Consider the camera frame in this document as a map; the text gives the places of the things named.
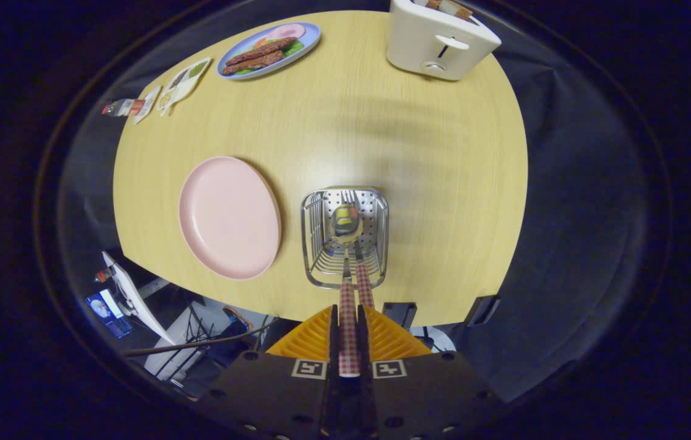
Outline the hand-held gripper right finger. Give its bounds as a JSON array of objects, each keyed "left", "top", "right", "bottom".
[{"left": 358, "top": 304, "right": 497, "bottom": 440}]

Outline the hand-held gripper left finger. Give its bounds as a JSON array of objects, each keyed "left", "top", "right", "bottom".
[{"left": 199, "top": 304, "right": 343, "bottom": 440}]

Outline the spoon with checked handle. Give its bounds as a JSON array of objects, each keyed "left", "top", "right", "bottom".
[{"left": 330, "top": 205, "right": 363, "bottom": 378}]

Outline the fork with checked handle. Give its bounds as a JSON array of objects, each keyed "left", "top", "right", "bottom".
[{"left": 339, "top": 189, "right": 377, "bottom": 310}]

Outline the black table clamp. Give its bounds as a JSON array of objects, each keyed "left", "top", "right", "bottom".
[
  {"left": 465, "top": 295, "right": 501, "bottom": 328},
  {"left": 382, "top": 301, "right": 418, "bottom": 331}
]

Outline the pink round plate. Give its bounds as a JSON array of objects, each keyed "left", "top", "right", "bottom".
[{"left": 178, "top": 156, "right": 282, "bottom": 281}]

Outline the white tilted panel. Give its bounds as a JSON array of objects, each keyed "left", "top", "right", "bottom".
[{"left": 103, "top": 252, "right": 176, "bottom": 346}]

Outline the blue lit screen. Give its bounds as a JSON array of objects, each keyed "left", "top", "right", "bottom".
[{"left": 86, "top": 289, "right": 133, "bottom": 339}]

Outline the brown sausage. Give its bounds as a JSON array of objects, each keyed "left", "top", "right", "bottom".
[
  {"left": 225, "top": 37, "right": 298, "bottom": 67},
  {"left": 221, "top": 51, "right": 285, "bottom": 76}
]

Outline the white divided condiment dish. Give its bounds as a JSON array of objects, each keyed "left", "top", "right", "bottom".
[{"left": 156, "top": 57, "right": 212, "bottom": 117}]

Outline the white toaster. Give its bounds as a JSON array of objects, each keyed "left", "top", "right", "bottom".
[{"left": 386, "top": 0, "right": 503, "bottom": 81}]

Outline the white square coaster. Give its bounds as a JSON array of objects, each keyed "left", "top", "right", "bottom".
[{"left": 132, "top": 86, "right": 162, "bottom": 125}]

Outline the blue oval plate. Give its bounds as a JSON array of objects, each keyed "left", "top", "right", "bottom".
[{"left": 216, "top": 22, "right": 322, "bottom": 81}]

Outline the clear plastic bottle red label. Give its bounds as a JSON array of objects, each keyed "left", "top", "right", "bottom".
[{"left": 102, "top": 98, "right": 146, "bottom": 117}]

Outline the pink ham slice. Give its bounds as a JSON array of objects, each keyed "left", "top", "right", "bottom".
[{"left": 266, "top": 24, "right": 307, "bottom": 42}]

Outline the orange cable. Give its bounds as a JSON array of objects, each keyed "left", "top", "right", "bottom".
[{"left": 223, "top": 307, "right": 254, "bottom": 331}]

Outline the metal wire cutlery basket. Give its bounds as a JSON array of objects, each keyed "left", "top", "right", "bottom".
[{"left": 301, "top": 186, "right": 390, "bottom": 290}]

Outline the black cable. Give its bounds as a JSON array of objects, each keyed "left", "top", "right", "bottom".
[{"left": 120, "top": 321, "right": 276, "bottom": 358}]

